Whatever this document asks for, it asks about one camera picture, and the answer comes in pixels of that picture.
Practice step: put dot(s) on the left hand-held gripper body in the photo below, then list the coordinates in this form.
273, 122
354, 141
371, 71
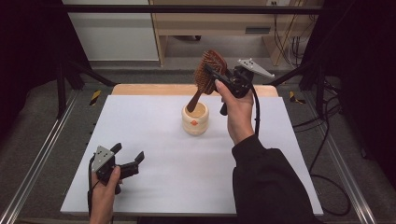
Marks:
106, 163

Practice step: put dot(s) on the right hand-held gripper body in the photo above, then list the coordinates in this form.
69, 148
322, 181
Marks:
241, 82

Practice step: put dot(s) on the brown wooden hairbrush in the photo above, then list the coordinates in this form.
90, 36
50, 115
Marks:
207, 77

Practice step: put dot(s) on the cream ceramic cup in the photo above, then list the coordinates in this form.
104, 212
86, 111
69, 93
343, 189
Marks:
195, 119

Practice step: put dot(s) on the person's left hand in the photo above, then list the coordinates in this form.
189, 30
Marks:
104, 196

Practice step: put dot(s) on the person's right hand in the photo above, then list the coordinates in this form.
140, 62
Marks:
238, 115

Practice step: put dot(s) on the white table mat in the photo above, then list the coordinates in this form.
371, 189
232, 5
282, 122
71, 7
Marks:
149, 149

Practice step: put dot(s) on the yellow black hazard tape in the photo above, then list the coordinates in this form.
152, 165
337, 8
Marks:
95, 97
295, 98

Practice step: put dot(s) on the light wooden desk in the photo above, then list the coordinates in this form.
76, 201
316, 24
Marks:
186, 25

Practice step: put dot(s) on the light wooden table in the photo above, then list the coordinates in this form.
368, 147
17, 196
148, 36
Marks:
155, 89

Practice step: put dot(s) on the white cabinet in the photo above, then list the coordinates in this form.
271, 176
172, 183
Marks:
115, 34

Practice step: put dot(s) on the aluminium floor rail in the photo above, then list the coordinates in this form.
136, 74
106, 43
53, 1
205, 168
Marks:
37, 155
345, 174

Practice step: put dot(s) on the black metal frame strut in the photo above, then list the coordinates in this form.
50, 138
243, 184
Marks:
62, 90
319, 81

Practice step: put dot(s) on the black horizontal frame bar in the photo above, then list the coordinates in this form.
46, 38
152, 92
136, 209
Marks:
155, 9

